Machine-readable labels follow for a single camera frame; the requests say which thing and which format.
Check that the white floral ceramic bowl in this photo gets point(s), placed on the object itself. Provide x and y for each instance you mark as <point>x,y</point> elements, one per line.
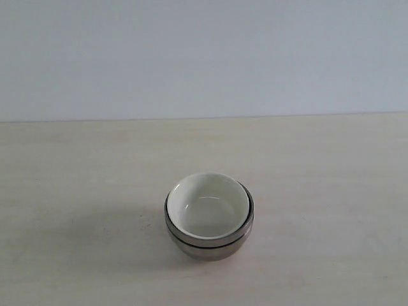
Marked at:
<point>208,205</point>

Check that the stainless steel bowl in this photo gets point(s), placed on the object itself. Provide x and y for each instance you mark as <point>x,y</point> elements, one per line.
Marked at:
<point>238,237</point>
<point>210,253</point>

